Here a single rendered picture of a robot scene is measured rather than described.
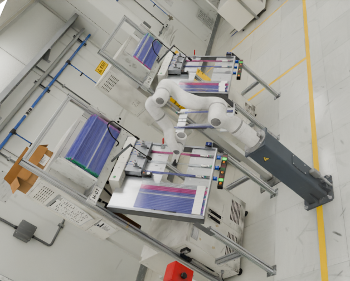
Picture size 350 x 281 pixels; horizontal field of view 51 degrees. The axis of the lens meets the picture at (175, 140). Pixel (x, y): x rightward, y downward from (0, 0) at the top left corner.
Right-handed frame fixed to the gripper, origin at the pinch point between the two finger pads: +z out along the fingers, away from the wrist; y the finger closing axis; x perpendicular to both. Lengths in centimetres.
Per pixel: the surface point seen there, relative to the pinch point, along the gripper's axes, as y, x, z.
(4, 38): -176, -257, 56
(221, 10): -451, -3, 78
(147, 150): -6.0, -23.8, 1.3
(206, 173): 6.4, 25.7, -5.3
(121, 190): 32.5, -32.7, 9.8
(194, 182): 16.4, 18.2, -3.4
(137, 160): 5.4, -28.8, 2.5
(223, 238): 53, 47, 4
